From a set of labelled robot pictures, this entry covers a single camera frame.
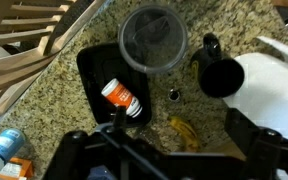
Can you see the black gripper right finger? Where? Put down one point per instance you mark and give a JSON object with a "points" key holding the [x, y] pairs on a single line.
{"points": [[238, 126]]}

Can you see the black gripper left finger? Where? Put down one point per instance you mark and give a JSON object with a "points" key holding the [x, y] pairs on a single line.
{"points": [[120, 117]]}

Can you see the white orange-labelled bottle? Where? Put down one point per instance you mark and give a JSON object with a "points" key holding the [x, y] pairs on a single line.
{"points": [[116, 93]]}

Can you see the black plastic plate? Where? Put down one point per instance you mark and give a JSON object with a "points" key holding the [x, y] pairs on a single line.
{"points": [[97, 66]]}

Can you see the blue white bottle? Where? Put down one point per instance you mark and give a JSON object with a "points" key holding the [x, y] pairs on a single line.
{"points": [[11, 140]]}

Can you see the black mug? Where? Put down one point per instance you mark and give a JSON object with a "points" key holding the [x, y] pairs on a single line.
{"points": [[217, 75]]}

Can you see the yellow banana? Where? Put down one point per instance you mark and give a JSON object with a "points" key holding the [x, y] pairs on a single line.
{"points": [[187, 133]]}

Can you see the clear plastic cup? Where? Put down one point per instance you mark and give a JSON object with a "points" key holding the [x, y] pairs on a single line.
{"points": [[153, 39]]}

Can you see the orange box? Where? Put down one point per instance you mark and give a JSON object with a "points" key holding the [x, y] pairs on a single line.
{"points": [[17, 169]]}

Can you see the wooden chair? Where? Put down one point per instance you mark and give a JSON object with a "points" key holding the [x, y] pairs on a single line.
{"points": [[32, 33]]}

